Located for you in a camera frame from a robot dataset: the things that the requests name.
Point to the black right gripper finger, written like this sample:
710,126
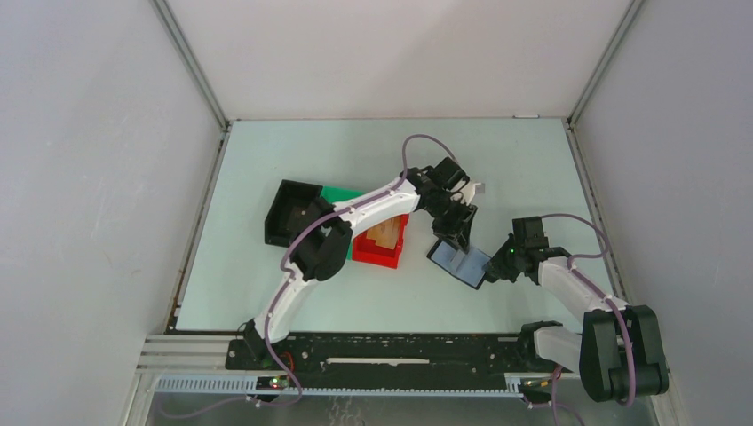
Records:
492,273
504,254

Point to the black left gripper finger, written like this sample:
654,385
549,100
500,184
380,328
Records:
464,221
446,231

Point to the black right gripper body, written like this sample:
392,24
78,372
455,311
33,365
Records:
511,263

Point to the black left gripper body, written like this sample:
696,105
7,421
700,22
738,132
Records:
446,209

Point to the black leather card holder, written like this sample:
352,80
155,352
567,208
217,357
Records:
468,267

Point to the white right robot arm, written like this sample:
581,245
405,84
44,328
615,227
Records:
618,353

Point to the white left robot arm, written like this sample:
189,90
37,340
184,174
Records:
317,233

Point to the orange cards in red bin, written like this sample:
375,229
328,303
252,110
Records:
386,234

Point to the red plastic bin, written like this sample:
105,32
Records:
365,251

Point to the green plastic bin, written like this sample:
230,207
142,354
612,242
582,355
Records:
333,194

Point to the black plastic bin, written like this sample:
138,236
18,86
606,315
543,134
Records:
285,216

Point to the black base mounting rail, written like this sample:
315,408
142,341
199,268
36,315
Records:
341,364

